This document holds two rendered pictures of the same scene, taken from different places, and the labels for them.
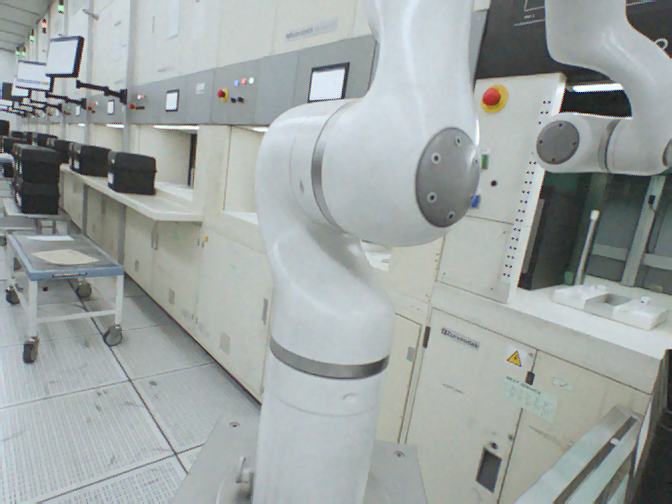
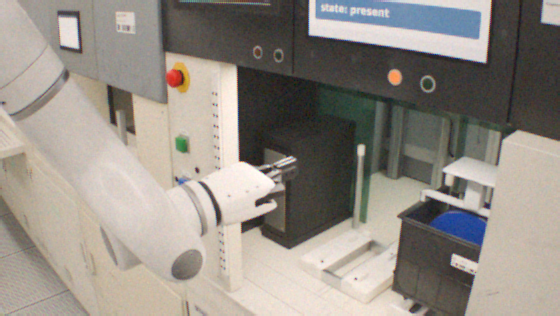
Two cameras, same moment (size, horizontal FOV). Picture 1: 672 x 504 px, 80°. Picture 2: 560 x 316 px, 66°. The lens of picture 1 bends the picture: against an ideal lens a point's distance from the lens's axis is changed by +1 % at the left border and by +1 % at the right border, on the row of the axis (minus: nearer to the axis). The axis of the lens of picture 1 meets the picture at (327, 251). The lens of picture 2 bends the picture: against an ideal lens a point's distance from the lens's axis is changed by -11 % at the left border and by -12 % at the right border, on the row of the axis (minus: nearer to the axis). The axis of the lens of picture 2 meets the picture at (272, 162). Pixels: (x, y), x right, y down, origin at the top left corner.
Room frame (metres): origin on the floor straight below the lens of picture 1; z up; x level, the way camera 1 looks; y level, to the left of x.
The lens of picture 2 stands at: (0.04, -0.52, 1.56)
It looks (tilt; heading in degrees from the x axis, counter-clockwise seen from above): 22 degrees down; 359
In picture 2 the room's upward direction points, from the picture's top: straight up
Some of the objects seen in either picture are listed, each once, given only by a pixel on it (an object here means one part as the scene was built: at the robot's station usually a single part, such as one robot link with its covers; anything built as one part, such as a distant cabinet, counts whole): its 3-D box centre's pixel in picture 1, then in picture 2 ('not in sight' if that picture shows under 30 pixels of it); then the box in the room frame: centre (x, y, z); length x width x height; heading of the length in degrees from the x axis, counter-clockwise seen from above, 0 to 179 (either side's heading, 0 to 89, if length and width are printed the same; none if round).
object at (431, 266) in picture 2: not in sight; (466, 242); (0.84, -0.94, 1.06); 0.24 x 0.20 x 0.32; 43
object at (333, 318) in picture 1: (327, 225); not in sight; (0.40, 0.00, 1.07); 0.19 x 0.12 x 0.24; 38
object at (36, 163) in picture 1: (39, 164); not in sight; (3.32, 2.44, 0.85); 0.30 x 0.28 x 0.26; 41
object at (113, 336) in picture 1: (64, 285); not in sight; (2.30, 1.53, 0.24); 0.97 x 0.52 x 0.48; 45
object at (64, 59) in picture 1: (90, 71); not in sight; (3.06, 1.88, 1.59); 0.50 x 0.41 x 0.36; 132
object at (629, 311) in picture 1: (610, 302); (357, 261); (1.04, -0.76, 0.89); 0.22 x 0.21 x 0.04; 132
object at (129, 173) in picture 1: (130, 172); not in sight; (2.79, 1.41, 0.93); 0.30 x 0.28 x 0.26; 39
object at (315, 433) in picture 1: (316, 430); not in sight; (0.38, -0.02, 0.85); 0.19 x 0.19 x 0.18
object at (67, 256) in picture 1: (65, 255); not in sight; (2.15, 1.43, 0.47); 0.31 x 0.23 x 0.02; 64
